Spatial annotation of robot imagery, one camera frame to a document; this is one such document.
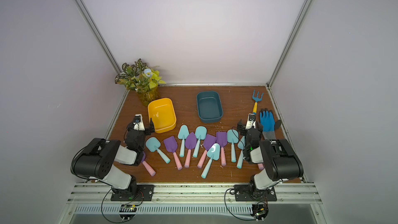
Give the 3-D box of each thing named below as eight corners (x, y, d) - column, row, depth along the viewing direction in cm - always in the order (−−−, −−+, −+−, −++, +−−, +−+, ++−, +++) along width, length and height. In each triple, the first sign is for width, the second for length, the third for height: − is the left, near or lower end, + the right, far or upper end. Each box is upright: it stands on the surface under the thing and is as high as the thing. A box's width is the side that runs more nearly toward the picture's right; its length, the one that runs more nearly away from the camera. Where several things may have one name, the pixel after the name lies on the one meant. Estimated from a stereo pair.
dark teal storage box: (199, 124, 101) (199, 119, 95) (196, 98, 115) (195, 92, 110) (223, 121, 102) (224, 116, 96) (217, 96, 117) (217, 89, 111)
